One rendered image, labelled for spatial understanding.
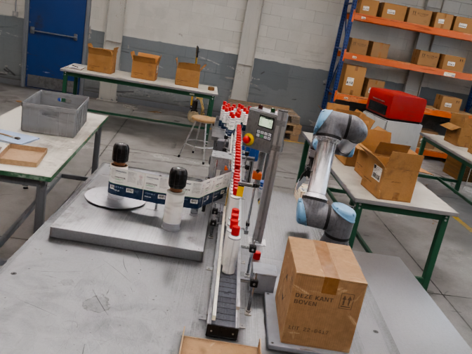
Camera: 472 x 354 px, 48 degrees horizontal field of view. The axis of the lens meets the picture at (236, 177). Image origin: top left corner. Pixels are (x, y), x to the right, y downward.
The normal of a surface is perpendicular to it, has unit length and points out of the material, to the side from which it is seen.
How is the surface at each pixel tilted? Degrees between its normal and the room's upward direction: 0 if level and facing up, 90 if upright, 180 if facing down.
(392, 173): 91
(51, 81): 90
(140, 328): 0
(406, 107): 90
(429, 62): 91
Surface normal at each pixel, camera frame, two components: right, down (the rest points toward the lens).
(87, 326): 0.17, -0.94
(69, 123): 0.11, 0.30
